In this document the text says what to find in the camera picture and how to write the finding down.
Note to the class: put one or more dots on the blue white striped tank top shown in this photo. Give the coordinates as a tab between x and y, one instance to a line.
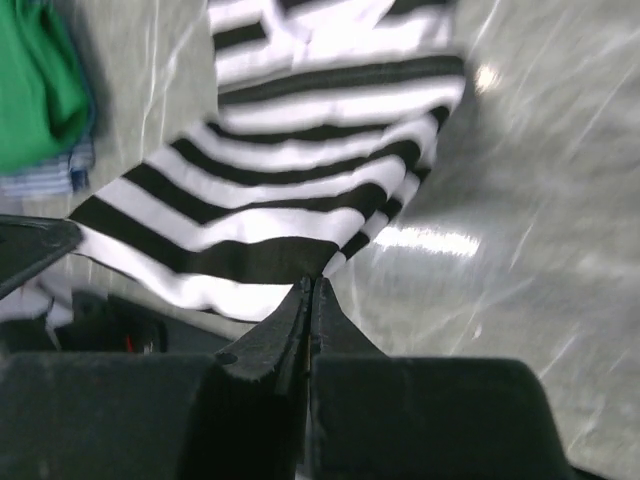
65	174

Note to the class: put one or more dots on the black white striped tank top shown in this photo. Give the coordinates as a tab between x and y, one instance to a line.
327	124

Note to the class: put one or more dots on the green tank top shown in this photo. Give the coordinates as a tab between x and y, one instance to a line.
45	104

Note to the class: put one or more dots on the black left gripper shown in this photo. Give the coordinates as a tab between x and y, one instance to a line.
236	413

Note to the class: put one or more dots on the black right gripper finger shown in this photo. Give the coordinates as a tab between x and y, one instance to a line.
375	416

